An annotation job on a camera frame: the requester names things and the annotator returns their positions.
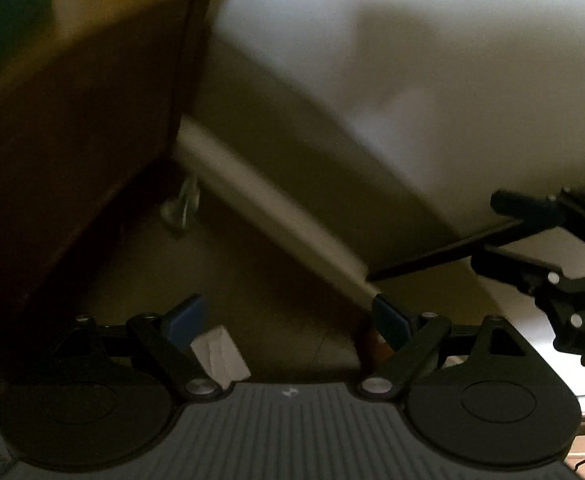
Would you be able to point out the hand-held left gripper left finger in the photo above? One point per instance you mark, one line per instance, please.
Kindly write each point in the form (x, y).
(187, 321)

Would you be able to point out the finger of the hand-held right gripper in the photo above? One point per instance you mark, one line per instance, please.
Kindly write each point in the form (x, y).
(517, 267)
(522, 210)

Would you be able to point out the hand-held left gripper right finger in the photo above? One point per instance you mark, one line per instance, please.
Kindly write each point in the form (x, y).
(391, 321)

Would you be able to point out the white tissue paper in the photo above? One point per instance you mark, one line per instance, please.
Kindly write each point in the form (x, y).
(220, 355)

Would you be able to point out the white wardrobe sliding door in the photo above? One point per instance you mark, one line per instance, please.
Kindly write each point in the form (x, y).
(422, 85)
(512, 307)

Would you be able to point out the wooden nightstand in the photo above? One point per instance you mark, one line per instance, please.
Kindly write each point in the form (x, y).
(72, 160)

